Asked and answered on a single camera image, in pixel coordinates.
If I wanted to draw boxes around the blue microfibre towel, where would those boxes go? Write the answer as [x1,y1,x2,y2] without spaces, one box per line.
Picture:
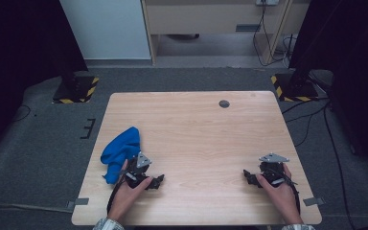
[100,126,142,186]

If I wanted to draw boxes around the white panel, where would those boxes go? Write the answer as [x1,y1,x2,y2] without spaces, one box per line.
[59,0,151,60]

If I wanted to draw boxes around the right hand-held gripper black cable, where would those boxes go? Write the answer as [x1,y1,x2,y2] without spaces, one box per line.
[281,173,302,216]

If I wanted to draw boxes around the black hanging power cable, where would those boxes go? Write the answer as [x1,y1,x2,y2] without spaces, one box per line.
[252,3,289,68]

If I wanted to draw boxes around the light wooden cabinet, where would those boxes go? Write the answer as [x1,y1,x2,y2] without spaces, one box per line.
[140,0,311,65]

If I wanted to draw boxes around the thin black floor cable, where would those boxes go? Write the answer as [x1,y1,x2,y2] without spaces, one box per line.
[12,104,33,123]

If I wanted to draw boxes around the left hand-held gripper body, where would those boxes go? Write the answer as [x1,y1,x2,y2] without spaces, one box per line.
[124,152,157,190]

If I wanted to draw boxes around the black yellow striped stand base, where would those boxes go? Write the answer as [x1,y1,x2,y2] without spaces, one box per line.
[270,73,320,103]
[52,75,100,104]

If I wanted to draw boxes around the person's left hand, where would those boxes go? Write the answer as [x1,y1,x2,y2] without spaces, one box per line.
[107,159,154,222]

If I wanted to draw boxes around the long black floor cable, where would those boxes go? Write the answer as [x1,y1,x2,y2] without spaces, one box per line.
[323,104,357,230]

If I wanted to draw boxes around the hand-held gripper black cable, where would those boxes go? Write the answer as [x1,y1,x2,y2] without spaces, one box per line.
[281,173,302,216]
[106,173,127,216]

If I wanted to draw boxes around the dark curtain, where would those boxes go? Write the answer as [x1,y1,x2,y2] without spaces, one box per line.
[288,0,368,175]
[0,0,89,161]

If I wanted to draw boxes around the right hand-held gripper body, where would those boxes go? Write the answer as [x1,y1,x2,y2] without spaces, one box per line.
[258,152,290,188]

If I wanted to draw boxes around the grey tape piece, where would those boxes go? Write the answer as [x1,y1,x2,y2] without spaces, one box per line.
[302,196,327,207]
[66,197,90,211]

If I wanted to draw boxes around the left hand-held gripper black cable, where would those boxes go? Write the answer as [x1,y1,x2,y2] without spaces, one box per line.
[106,173,127,216]

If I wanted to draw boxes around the person's right hand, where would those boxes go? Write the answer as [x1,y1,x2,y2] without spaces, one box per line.
[256,163,304,225]

